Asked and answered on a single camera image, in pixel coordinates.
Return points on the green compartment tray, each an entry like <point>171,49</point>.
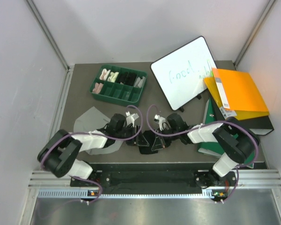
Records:
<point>116,93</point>

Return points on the cream rolled socks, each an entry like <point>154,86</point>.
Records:
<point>112,77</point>

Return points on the white whiteboard black frame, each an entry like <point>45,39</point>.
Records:
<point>181,73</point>

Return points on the aluminium frame rail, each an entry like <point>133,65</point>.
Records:
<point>44,28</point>

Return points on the grey underwear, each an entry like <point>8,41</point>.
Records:
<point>89,121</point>

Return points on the green binder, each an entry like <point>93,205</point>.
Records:
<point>213,113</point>

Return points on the black rolled underwear in tray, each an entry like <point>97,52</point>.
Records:
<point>127,78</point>

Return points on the orange binder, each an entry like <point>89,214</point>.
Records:
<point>236,94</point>

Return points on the grey rolled socks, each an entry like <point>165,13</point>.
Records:
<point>139,83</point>

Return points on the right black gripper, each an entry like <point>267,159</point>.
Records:
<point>166,144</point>

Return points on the pink rolled socks top-left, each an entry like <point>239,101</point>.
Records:
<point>104,74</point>

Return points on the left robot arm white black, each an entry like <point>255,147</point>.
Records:
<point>59,155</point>

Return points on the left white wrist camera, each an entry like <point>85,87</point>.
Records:
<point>131,118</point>

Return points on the pink rolled socks bottom-left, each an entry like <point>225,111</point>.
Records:
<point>97,88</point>

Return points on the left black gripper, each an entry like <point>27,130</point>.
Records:
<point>131,142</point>

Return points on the black binder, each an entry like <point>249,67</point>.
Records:
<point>259,126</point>

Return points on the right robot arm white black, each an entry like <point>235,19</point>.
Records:
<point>237,142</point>

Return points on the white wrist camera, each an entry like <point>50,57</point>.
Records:
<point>161,121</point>
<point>131,118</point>

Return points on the black underwear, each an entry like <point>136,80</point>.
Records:
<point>154,143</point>
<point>127,78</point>

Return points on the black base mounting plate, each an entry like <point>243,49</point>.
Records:
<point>191,178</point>

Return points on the white slotted cable duct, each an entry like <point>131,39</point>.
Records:
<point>88,194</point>

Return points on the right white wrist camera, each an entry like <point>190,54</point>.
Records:
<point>161,121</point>

